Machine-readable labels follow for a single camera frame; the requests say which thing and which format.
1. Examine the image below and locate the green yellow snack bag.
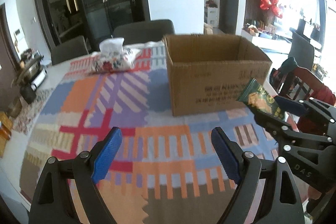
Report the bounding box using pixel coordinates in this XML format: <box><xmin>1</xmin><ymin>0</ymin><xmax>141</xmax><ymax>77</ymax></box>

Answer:
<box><xmin>237</xmin><ymin>79</ymin><xmax>285</xmax><ymax>120</ymax></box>

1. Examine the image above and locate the colourful patterned tablecloth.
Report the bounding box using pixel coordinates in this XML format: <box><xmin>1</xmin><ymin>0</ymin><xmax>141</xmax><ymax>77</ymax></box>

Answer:
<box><xmin>19</xmin><ymin>44</ymin><xmax>278</xmax><ymax>223</ymax></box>

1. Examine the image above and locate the white shelf unit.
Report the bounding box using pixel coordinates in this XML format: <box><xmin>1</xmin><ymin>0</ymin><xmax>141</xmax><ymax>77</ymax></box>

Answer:
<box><xmin>204</xmin><ymin>5</ymin><xmax>219</xmax><ymax>28</ymax></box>

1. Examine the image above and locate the white tv cabinet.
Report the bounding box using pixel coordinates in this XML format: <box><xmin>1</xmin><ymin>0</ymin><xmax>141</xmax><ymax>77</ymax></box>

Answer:
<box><xmin>241</xmin><ymin>30</ymin><xmax>291</xmax><ymax>53</ymax></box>

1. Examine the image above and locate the red wooden chair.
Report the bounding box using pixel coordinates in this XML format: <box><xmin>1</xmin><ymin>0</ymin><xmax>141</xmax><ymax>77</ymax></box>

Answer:
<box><xmin>270</xmin><ymin>57</ymin><xmax>336</xmax><ymax>135</ymax></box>

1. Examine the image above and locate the brown cardboard box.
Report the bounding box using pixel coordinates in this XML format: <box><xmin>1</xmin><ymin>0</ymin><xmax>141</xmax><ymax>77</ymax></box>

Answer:
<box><xmin>163</xmin><ymin>34</ymin><xmax>272</xmax><ymax>117</ymax></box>

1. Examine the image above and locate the red balloon decoration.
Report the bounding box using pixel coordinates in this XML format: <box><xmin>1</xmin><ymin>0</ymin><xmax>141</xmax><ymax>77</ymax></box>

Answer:
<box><xmin>259</xmin><ymin>0</ymin><xmax>283</xmax><ymax>19</ymax></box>

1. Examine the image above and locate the metal cooking pot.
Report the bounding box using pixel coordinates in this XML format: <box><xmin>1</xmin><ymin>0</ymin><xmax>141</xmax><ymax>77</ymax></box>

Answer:
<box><xmin>11</xmin><ymin>50</ymin><xmax>47</xmax><ymax>105</ymax></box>

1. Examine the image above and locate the floral tissue pack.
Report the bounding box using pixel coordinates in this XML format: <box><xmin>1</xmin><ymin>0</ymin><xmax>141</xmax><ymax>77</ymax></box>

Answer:
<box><xmin>86</xmin><ymin>38</ymin><xmax>142</xmax><ymax>74</ymax></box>

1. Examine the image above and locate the dark grey armchair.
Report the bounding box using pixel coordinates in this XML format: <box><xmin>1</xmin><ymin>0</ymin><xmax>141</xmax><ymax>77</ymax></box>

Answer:
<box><xmin>288</xmin><ymin>32</ymin><xmax>314</xmax><ymax>71</ymax></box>

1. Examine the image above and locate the grey dining chair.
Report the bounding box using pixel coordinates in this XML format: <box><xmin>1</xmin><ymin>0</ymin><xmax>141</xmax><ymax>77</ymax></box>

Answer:
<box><xmin>51</xmin><ymin>35</ymin><xmax>89</xmax><ymax>65</ymax></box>
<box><xmin>112</xmin><ymin>19</ymin><xmax>175</xmax><ymax>46</ymax></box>

